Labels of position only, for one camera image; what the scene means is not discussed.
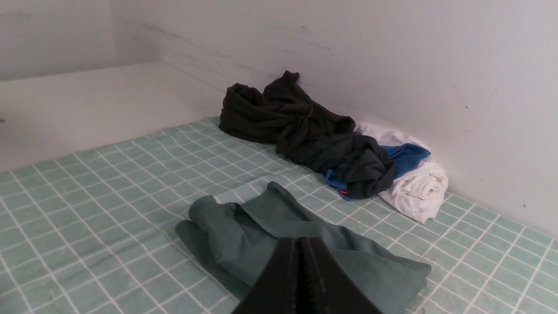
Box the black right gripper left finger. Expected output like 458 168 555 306
233 238 306 314

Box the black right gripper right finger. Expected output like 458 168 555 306
301 237 381 314

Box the green long-sleeve top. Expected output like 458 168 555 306
175 181 432 314

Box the dark teal crumpled garment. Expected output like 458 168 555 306
285 133 396 199

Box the white crumpled garment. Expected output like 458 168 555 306
355 123 449 224

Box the blue crumpled garment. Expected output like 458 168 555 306
323 143 431 201

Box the dark olive crumpled garment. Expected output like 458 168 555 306
218 70 356 154

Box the green checked table cloth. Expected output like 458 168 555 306
0 117 558 314

